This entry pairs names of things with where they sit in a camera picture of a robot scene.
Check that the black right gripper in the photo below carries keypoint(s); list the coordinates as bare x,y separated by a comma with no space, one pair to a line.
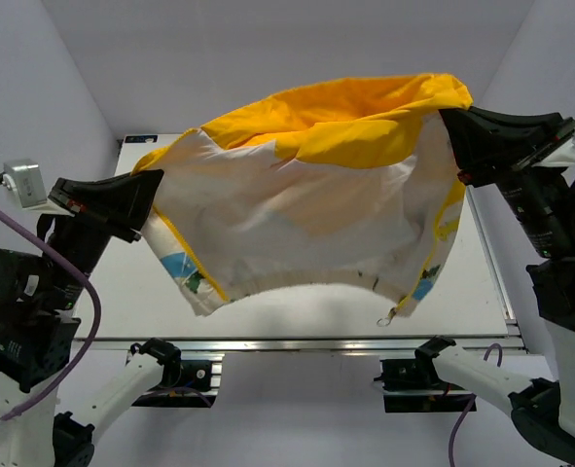
488,145

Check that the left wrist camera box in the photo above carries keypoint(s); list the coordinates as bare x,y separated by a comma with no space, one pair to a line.
24,183

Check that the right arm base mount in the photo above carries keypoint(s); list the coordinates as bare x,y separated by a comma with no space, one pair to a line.
406,389

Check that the blue left corner label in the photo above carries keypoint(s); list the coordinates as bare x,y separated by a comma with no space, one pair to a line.
140,139

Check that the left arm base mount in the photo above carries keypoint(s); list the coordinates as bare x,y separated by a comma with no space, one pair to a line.
194,384

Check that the aluminium right side rail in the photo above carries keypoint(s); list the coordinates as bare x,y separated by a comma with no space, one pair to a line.
501,294

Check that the cream dinosaur print baby jacket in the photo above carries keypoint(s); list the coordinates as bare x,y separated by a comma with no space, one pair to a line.
350,182

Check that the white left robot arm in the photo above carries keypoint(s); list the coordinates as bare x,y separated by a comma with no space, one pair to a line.
36,356

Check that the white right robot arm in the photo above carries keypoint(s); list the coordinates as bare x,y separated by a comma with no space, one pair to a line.
542,411

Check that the aluminium front table rail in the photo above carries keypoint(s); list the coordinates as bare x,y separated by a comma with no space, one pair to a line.
330,345

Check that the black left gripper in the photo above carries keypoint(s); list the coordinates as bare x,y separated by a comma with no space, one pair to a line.
112,202

